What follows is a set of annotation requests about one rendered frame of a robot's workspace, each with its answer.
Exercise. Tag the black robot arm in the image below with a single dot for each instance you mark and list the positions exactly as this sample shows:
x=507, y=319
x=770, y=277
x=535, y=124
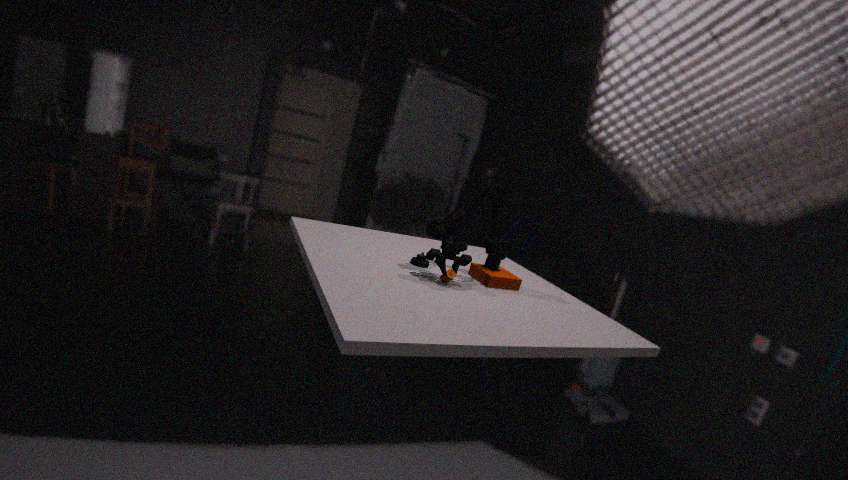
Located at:
x=456, y=220

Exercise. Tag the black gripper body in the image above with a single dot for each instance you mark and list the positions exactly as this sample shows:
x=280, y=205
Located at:
x=432, y=253

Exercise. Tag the orange knob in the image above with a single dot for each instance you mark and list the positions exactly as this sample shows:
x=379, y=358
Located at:
x=450, y=274

